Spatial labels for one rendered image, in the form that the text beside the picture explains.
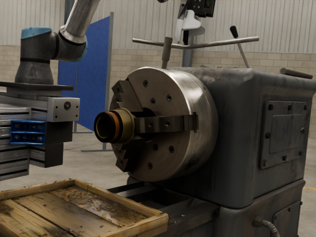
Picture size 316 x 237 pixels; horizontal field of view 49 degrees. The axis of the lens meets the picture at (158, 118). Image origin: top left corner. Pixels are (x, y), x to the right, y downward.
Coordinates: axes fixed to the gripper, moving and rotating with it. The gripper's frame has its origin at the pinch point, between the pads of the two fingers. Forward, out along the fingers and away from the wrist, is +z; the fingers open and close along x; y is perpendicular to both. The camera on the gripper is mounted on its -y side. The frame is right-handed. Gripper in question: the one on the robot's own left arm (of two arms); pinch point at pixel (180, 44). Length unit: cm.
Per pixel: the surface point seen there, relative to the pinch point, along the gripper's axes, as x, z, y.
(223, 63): 1031, -21, -30
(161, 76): -5.7, 8.9, -2.5
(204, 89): 0.8, 10.7, 8.3
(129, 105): -6.5, 17.6, -9.9
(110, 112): -15.6, 18.9, -11.7
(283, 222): 30, 54, 41
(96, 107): 502, 104, -223
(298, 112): 35, 15, 39
